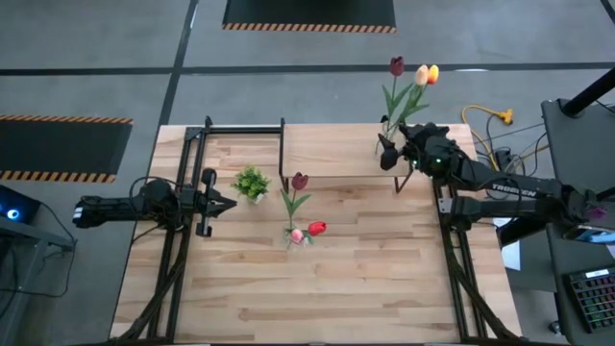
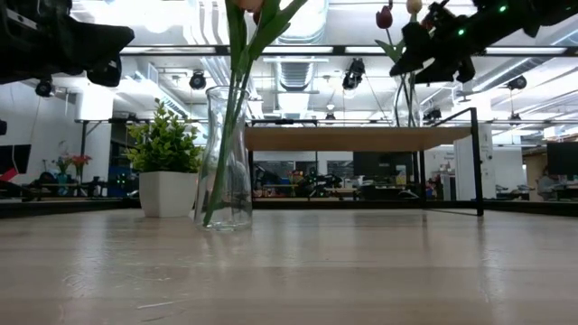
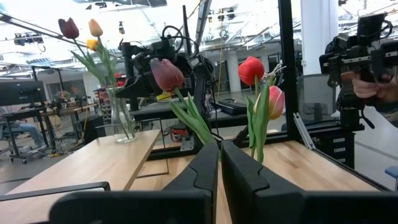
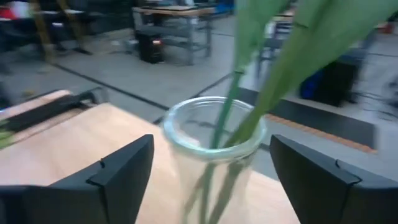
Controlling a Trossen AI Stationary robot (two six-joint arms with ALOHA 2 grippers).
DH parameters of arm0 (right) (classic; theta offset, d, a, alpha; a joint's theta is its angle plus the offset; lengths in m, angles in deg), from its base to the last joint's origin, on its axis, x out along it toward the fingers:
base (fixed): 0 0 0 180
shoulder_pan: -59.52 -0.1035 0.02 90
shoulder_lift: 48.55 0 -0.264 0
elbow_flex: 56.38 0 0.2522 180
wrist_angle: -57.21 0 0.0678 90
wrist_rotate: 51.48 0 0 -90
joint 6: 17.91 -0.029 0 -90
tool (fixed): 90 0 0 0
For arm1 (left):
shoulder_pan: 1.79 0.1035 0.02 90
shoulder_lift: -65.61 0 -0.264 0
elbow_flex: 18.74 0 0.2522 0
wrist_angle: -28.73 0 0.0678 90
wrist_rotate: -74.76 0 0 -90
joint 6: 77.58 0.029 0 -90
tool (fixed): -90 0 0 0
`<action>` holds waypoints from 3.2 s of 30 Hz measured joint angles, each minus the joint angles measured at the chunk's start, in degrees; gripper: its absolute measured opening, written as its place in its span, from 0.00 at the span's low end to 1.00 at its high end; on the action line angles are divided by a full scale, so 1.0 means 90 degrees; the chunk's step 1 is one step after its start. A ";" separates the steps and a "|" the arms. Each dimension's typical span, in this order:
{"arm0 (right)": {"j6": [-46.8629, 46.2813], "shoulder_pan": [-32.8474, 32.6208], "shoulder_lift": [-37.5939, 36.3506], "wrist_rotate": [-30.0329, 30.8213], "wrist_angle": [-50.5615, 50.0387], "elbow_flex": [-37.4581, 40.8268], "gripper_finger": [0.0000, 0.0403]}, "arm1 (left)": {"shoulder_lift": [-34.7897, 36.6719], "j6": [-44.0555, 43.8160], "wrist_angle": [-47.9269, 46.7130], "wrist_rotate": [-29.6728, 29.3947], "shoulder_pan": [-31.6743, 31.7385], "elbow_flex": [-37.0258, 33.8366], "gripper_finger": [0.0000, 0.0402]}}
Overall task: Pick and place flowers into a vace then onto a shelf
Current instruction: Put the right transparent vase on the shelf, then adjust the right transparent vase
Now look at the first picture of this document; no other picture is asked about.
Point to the green plant in white pot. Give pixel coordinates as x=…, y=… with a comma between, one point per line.
x=251, y=182

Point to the white paper sheet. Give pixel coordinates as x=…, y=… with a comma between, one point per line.
x=513, y=257

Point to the black pole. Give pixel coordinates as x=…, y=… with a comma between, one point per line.
x=591, y=93

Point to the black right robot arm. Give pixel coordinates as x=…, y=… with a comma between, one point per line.
x=514, y=187

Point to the dark side desk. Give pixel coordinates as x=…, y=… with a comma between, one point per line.
x=581, y=149

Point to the black hazard-striped floor mat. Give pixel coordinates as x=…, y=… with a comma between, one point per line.
x=57, y=144
x=307, y=12

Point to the tulips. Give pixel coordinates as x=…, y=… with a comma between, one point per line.
x=300, y=180

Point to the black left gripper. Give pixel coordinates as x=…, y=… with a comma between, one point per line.
x=204, y=204

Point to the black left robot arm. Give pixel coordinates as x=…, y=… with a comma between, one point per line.
x=115, y=209

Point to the computer with blue light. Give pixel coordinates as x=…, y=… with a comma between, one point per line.
x=19, y=206

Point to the backlit keyboard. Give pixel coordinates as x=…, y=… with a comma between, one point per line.
x=593, y=298

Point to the pink tulip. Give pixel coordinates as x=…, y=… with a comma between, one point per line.
x=297, y=235

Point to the small purple item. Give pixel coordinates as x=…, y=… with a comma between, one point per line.
x=597, y=211

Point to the orange yellow tulip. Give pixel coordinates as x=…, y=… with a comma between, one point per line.
x=433, y=73

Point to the grey metal stand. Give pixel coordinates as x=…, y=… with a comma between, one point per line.
x=29, y=235

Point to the red tulip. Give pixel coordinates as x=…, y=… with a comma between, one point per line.
x=317, y=228

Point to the black slanted bar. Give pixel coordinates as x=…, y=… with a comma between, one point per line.
x=519, y=233

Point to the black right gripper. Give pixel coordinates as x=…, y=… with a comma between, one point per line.
x=432, y=149

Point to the black aluminium table frame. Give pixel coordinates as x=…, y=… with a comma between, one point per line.
x=240, y=130

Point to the wooden shelf with black frame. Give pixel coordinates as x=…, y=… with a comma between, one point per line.
x=336, y=149

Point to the dark smartphone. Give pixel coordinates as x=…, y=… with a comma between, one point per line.
x=593, y=235

